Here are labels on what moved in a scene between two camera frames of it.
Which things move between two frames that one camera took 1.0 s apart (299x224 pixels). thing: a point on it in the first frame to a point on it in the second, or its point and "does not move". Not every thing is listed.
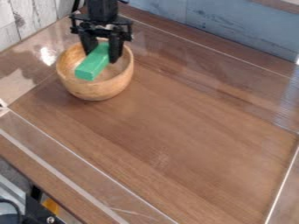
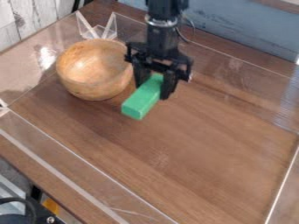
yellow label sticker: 51,206 does not move
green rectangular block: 95,62 to 141,101
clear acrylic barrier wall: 194,147 does not move
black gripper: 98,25 to 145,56
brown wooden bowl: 107,85 does not move
